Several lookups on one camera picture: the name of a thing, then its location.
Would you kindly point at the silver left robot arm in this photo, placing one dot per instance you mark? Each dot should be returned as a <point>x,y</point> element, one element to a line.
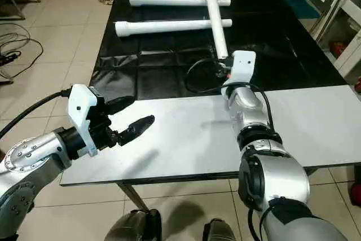
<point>28,167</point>

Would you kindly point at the black table mat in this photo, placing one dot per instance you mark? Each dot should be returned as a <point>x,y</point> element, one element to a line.
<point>271,38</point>

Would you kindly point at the black side table leg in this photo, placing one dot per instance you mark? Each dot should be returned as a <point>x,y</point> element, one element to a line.
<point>135,198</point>

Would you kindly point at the blue plastic stool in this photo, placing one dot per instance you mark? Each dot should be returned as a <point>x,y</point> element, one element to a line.
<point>299,4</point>

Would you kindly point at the red canister appliance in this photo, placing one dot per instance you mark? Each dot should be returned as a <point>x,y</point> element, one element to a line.
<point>356,187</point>

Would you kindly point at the grey robot foot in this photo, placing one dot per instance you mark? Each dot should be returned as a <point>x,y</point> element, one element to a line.
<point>221,231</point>
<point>135,227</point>

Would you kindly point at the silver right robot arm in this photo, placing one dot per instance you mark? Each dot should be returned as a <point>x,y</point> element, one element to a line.
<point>254,117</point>

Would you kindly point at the white glass door cabinet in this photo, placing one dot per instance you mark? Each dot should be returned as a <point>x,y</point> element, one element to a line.
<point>351,55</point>

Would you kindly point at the white side table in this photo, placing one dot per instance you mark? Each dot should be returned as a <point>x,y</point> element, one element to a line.
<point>186,139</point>

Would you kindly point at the grey left robot foot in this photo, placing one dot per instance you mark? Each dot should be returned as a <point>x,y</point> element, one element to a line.
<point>135,227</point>

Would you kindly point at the grey right robot foot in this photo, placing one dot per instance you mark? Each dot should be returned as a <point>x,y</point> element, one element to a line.
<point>221,231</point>

